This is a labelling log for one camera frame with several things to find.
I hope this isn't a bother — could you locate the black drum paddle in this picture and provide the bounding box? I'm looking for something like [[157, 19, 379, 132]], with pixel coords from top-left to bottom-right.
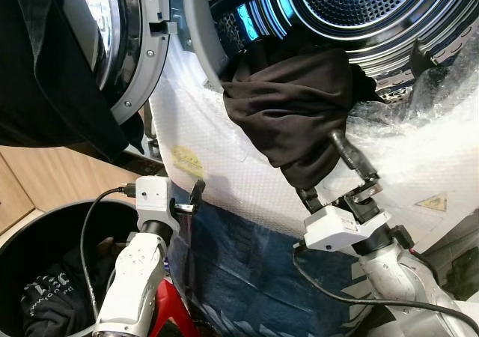
[[210, 0, 261, 19], [408, 39, 439, 76]]

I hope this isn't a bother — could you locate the black plastic bucket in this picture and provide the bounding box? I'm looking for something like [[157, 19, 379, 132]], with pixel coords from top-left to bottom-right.
[[0, 198, 162, 337]]

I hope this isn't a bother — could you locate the grey round washer door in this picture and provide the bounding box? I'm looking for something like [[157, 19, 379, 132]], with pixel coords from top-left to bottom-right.
[[64, 0, 173, 124]]

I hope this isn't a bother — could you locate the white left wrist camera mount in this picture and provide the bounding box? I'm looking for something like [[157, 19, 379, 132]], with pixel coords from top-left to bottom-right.
[[135, 175, 180, 234]]

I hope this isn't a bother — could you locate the yellow triangle warning sticker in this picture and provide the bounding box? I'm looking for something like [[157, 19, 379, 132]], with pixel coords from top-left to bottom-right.
[[415, 193, 448, 212]]

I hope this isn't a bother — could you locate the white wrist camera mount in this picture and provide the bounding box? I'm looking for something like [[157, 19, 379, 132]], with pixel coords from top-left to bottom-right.
[[302, 206, 391, 254], [135, 175, 180, 234]]

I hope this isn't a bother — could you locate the large black garment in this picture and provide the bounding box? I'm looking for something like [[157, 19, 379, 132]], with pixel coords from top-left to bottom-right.
[[222, 26, 360, 192]]

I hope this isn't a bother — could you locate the black cloth draped over door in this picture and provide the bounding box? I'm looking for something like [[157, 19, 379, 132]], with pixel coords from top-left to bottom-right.
[[0, 0, 147, 162]]

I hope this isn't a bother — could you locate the steel perforated washer drum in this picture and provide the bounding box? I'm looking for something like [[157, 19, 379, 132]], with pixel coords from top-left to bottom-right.
[[206, 0, 479, 102]]

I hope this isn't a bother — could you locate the bubble-wrapped white washing machine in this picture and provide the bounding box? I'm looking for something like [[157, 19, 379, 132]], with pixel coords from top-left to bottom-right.
[[146, 0, 479, 337]]

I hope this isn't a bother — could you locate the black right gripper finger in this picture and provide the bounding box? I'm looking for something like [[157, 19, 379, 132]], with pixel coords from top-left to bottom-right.
[[297, 186, 328, 215], [329, 130, 375, 184]]

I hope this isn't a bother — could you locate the small black box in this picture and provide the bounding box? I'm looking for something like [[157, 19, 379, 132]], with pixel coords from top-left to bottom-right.
[[449, 247, 479, 297]]

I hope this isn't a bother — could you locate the red plastic stool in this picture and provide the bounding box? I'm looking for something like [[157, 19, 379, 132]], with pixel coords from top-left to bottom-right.
[[148, 281, 199, 337]]

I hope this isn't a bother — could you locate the wooden cabinet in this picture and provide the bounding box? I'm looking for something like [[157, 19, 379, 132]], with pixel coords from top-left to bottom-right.
[[0, 146, 162, 237]]

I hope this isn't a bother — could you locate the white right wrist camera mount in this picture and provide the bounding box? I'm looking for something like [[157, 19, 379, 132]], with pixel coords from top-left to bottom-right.
[[302, 206, 391, 254]]

